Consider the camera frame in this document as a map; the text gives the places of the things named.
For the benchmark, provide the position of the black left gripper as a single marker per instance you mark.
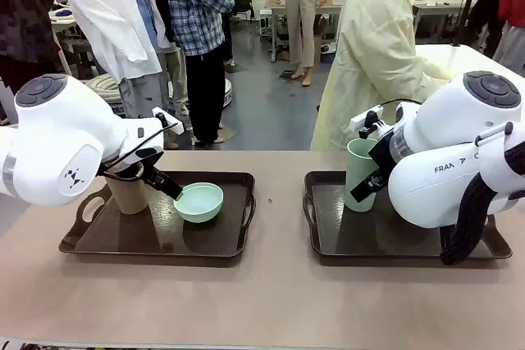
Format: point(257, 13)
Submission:
point(139, 158)

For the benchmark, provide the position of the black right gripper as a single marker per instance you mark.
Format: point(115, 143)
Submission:
point(383, 157)

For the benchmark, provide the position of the tall pale green cup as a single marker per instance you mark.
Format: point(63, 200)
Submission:
point(357, 165)

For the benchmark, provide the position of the tall beige plastic cup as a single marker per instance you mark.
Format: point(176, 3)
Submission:
point(129, 198)

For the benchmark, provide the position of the person right forearm yellow sleeve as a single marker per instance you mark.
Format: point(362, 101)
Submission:
point(435, 71)

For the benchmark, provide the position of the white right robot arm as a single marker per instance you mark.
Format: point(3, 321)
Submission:
point(451, 120)

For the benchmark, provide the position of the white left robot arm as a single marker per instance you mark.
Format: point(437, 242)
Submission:
point(61, 133)

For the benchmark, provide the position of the dark brown serving tray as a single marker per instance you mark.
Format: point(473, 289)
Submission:
point(369, 241)
point(143, 237)

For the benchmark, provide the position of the pale green plastic bowl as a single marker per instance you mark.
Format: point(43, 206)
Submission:
point(201, 207)

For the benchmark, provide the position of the person in yellow gown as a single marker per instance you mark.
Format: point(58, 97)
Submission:
point(369, 59)

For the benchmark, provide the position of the white work table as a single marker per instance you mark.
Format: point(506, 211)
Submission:
point(471, 59)

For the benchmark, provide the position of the person in plaid shirt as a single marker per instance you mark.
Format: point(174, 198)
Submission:
point(193, 5)

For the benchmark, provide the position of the grey desk in background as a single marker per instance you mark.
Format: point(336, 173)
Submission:
point(328, 5)

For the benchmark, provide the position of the grey work table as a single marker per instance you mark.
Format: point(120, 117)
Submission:
point(439, 1)

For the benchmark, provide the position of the person in black trousers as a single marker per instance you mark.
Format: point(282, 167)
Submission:
point(486, 22)

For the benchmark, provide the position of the black stand pole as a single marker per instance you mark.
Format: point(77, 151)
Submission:
point(468, 1)

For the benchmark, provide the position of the dark patterned garment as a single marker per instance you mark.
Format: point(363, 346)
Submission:
point(24, 5)

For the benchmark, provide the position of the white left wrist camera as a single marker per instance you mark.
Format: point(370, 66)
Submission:
point(175, 128)

